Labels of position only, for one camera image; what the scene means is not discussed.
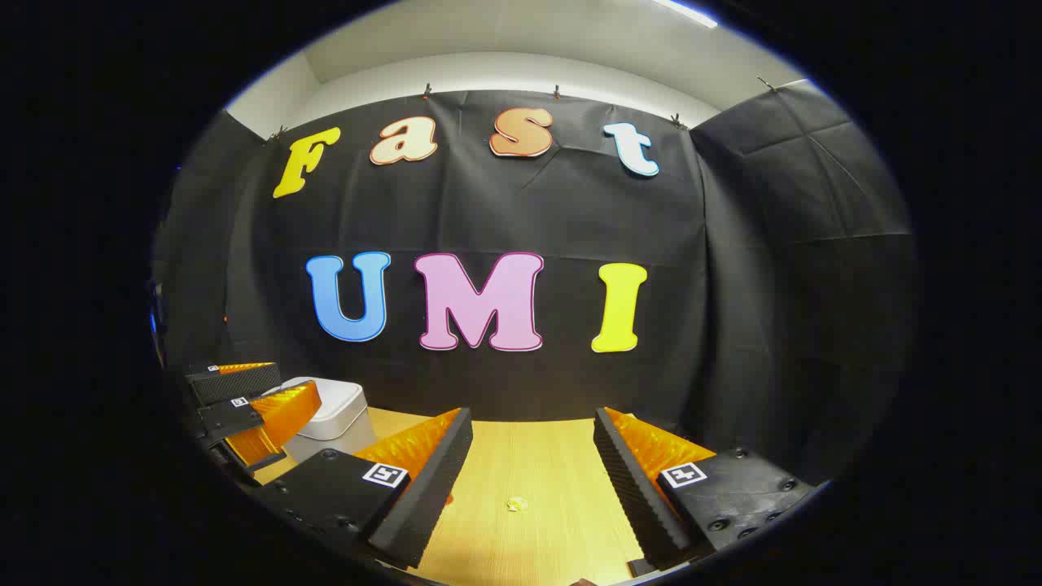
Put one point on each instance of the black backdrop cloth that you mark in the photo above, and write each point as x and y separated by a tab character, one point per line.
529	212

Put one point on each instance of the yellow paper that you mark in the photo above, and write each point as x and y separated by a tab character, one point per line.
518	505

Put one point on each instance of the wooden desktop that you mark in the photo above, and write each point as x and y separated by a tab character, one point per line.
529	464

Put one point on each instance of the white desktop garbage bin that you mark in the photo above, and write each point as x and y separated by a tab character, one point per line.
342	407

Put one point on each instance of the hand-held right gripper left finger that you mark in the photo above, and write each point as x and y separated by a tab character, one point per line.
431	488

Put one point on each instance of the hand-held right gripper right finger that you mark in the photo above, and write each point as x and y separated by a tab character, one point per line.
631	488

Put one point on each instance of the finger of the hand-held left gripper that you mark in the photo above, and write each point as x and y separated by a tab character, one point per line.
232	423
236	382

